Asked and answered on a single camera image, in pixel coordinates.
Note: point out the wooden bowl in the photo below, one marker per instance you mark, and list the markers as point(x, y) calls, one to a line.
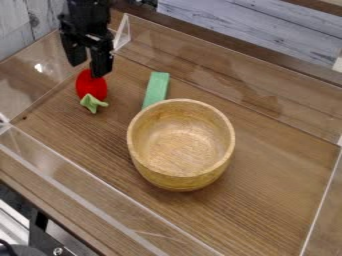
point(181, 141)

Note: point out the clear acrylic tray walls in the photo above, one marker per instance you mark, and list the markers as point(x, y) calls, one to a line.
point(276, 204)

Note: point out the red plush fruit green stem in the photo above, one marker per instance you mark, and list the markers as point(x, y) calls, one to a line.
point(91, 90)

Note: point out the black metal table bracket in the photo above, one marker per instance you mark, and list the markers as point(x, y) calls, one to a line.
point(53, 240)

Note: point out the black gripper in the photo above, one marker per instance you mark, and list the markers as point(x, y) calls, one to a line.
point(85, 18)

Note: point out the green rectangular block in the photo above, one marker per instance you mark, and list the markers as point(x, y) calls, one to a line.
point(157, 88)

